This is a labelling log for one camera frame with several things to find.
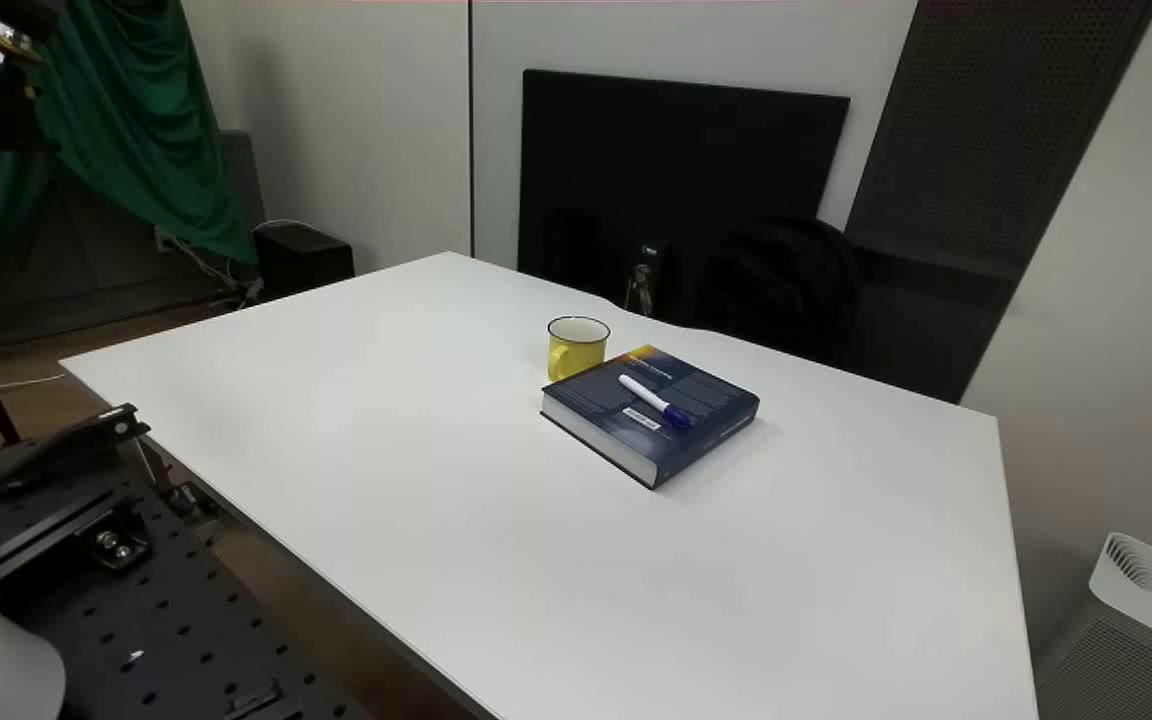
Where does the white and blue marker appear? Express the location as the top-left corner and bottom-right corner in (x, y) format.
(615, 372), (691, 429)

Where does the yellow enamel cup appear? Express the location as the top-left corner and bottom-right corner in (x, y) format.
(548, 315), (613, 381)

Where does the dark blue hardcover book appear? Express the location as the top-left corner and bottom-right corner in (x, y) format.
(539, 342), (762, 488)

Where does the large black panel board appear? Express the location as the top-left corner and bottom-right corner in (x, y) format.
(517, 66), (850, 325)

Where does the small black speaker box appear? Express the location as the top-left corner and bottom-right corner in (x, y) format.
(253, 224), (357, 300)

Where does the black table clamp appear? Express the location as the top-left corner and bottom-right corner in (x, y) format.
(0, 402), (150, 494)

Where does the black perforated breadboard plate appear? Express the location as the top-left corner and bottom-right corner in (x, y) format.
(0, 460), (371, 720)

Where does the green hanging curtain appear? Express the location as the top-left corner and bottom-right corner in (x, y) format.
(0, 0), (258, 281)

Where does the dark grey wall panel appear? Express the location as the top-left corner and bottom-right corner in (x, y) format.
(850, 0), (1152, 399)

